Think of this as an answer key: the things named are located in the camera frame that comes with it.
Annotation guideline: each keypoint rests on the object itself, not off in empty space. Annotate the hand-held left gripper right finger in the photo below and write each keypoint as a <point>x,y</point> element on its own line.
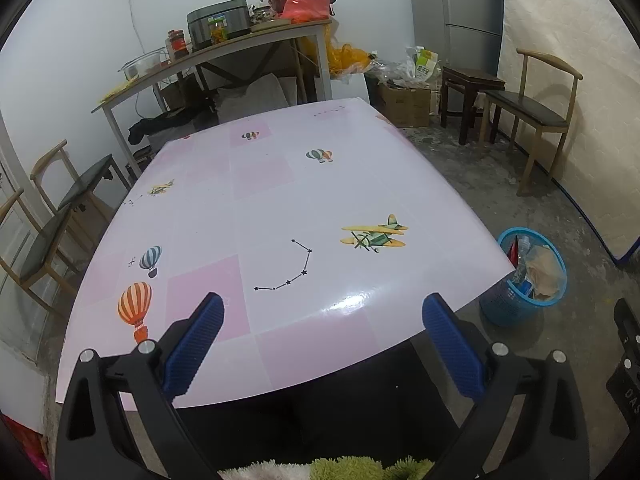
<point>452,345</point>

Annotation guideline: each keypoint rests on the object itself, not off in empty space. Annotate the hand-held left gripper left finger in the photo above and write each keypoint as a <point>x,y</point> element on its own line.
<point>197,345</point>

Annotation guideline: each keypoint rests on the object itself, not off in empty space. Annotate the blue mesh waste basket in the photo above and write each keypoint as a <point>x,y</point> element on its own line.
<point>500,305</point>

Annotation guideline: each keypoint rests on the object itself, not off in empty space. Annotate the blue cardboard box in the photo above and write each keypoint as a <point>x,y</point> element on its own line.
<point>524,287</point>

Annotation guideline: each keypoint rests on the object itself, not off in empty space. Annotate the white fluffy clothing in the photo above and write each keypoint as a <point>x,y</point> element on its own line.
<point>260,472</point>

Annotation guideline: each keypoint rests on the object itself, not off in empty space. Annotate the green fluffy clothing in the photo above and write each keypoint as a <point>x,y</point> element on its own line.
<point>350,470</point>

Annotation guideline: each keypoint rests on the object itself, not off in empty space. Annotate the wooden chair dark seat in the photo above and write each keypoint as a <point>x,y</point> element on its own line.
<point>85,180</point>
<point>530,107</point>
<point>40,252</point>

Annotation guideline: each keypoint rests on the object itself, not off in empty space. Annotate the red printed cloth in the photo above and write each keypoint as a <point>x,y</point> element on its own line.
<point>25,452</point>

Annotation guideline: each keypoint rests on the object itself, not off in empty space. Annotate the black clothing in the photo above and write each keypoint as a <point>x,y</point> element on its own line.
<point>165,121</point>

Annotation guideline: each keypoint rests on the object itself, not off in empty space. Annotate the brown cardboard box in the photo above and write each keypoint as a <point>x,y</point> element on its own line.
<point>405,107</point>

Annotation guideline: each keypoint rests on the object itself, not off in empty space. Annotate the white mattress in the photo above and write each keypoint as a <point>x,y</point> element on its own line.
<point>590,135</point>

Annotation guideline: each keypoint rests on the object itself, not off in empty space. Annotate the grey woven sack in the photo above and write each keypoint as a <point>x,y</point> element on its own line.
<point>255,97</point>

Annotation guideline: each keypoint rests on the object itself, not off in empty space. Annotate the dark wooden stool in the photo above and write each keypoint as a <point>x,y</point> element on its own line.
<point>472,80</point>

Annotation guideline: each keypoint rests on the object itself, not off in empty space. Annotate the yellow cloth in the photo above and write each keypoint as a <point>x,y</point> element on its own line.
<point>116,91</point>

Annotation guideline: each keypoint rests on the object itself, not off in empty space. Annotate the white foam box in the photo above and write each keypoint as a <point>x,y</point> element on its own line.
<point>350,89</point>

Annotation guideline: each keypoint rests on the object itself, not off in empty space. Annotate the green white packet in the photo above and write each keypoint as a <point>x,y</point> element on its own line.
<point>425,64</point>

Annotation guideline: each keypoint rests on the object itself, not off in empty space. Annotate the clear glass bowl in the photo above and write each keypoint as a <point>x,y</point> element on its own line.
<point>142,62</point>

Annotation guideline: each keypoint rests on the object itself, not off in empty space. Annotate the jar with red lid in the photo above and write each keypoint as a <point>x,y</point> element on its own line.
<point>176,47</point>

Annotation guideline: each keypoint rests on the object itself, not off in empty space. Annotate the grey side table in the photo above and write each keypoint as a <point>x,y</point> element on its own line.
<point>235,45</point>

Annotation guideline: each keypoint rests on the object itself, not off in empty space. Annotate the yellow plastic bag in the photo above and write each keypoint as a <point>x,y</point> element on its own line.
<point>347,57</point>

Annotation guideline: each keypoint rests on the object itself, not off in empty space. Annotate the jar with yellow contents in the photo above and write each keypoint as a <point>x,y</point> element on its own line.
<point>218,32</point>

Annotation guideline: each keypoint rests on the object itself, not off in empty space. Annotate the grey rice cooker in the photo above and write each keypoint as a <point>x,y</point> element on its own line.
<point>200,25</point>

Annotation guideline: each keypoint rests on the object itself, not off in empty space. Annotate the grey refrigerator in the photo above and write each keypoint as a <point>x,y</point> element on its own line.
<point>460,10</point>

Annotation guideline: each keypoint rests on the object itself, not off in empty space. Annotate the red plastic bag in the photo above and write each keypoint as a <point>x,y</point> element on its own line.
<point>305,5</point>

